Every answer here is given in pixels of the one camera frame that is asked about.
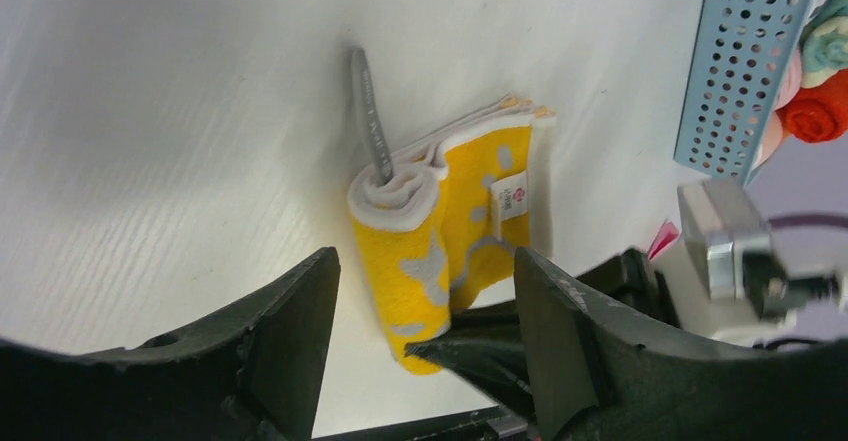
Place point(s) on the red-orange rolled towel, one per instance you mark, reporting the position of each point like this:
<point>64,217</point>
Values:
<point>819,114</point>

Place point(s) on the pink rolled towel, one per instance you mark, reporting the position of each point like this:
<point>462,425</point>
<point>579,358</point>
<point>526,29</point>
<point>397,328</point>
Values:
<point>775,133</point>

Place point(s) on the crumpled pink cloth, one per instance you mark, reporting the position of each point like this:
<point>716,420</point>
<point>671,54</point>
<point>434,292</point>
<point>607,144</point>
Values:
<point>666,236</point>

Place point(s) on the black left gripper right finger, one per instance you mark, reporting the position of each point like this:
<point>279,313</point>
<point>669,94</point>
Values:
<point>602,370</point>

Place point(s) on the teal rolled towel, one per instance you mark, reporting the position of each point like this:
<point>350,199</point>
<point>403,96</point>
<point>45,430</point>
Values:
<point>824,49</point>

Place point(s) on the blue perforated plastic basket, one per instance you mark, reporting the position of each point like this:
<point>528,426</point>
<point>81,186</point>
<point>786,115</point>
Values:
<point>741,53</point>

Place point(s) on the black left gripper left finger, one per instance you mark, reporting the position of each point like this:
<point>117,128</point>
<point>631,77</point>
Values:
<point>251,370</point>

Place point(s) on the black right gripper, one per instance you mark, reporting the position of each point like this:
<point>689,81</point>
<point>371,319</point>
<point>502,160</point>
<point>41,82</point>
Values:
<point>485,348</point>

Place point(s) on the yellow towel with grey pattern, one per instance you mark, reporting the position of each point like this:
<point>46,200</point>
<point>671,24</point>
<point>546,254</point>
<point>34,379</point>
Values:
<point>438,221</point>

